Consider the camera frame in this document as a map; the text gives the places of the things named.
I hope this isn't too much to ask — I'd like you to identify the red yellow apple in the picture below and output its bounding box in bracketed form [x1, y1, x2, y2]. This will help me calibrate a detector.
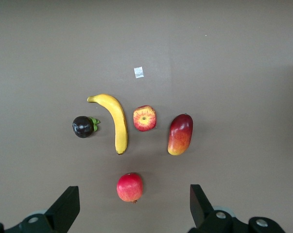
[133, 105, 157, 132]

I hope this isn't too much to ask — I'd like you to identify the dark purple mangosteen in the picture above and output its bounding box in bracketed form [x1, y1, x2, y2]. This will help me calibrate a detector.
[72, 116, 101, 139]

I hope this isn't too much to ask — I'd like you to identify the yellow banana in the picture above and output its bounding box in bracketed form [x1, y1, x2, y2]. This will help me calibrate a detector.
[86, 94, 129, 155]

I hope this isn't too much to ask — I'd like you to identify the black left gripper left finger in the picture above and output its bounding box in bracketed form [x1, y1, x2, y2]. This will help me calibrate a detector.
[0, 185, 81, 233]

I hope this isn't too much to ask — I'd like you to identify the red pomegranate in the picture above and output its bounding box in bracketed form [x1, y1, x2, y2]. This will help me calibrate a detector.
[116, 172, 144, 204]

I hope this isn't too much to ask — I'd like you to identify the red yellow mango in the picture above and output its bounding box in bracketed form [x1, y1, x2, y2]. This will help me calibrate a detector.
[167, 113, 194, 156]

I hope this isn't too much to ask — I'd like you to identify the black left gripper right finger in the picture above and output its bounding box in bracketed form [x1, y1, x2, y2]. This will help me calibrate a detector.
[187, 184, 287, 233]

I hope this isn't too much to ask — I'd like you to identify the small tape piece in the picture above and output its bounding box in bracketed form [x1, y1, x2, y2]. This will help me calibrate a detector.
[133, 66, 145, 79]

